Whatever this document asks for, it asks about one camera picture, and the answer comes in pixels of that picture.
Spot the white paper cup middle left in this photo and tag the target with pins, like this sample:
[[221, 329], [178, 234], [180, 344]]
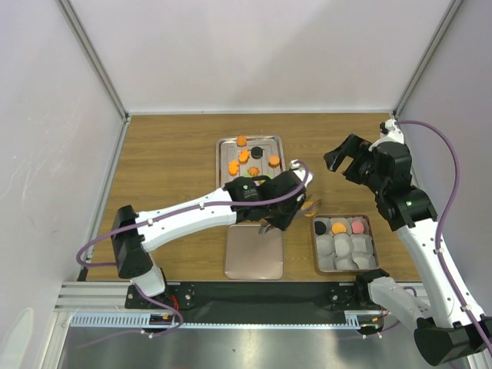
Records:
[[325, 246]]

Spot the orange round cookie top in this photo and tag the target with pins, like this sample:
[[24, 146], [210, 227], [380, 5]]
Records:
[[241, 141]]

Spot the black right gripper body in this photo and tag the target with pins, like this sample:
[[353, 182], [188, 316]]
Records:
[[367, 177]]

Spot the orange round sandwich cookie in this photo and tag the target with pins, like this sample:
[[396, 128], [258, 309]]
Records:
[[338, 228]]

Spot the orange round cookie right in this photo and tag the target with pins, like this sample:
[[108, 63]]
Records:
[[274, 161]]

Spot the orange bear cookie lower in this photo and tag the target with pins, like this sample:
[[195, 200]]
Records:
[[233, 168]]

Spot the aluminium frame rail front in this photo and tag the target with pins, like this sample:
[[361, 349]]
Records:
[[92, 296]]

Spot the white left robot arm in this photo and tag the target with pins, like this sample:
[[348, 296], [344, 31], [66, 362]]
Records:
[[135, 235]]

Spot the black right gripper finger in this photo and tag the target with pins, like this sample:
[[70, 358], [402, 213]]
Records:
[[352, 172], [350, 147]]

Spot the white paper cup bottom right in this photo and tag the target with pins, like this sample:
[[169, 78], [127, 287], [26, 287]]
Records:
[[364, 261]]

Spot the black sandwich cookie packed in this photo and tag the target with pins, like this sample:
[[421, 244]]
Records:
[[320, 228]]

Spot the white paper cup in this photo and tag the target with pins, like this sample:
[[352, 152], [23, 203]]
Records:
[[343, 220], [343, 244], [345, 263], [364, 261], [364, 221], [363, 243], [326, 264], [325, 246]]

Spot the silver steel tray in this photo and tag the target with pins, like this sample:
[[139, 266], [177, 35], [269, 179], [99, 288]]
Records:
[[227, 150]]

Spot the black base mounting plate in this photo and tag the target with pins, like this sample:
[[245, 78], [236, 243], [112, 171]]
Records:
[[261, 302]]

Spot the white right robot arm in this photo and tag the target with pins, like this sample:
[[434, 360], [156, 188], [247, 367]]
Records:
[[451, 324]]

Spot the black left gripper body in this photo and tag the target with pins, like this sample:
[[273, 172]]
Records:
[[281, 216]]

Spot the orange bear cookie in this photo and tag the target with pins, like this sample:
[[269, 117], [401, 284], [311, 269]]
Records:
[[233, 168], [244, 156]]

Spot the white paper cup bottom middle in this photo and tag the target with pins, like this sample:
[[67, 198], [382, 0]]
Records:
[[345, 263]]

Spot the white paper cup bottom left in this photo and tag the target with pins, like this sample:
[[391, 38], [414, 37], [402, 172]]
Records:
[[326, 264]]

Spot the white paper cup middle right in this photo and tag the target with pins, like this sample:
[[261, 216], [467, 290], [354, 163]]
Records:
[[363, 243]]

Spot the white paper cup top right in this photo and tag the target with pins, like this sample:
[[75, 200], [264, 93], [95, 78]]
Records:
[[364, 221]]

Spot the orange flower cookie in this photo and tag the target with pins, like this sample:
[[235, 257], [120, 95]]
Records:
[[253, 171]]

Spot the white paper cup top middle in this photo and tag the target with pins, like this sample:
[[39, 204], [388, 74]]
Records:
[[343, 220]]

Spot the black sandwich cookie on tray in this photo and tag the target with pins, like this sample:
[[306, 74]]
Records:
[[257, 152]]

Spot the white slotted cable duct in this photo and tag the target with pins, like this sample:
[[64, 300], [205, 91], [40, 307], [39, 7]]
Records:
[[350, 321]]

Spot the rose gold tin lid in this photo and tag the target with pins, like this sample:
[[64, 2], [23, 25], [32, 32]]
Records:
[[254, 255]]

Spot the pink sandwich cookie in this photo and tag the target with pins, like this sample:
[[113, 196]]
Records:
[[357, 227]]

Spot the white paper cup centre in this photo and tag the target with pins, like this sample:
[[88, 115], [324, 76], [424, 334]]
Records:
[[343, 244]]

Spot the orange bear cookie upper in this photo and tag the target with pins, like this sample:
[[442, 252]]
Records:
[[244, 156]]

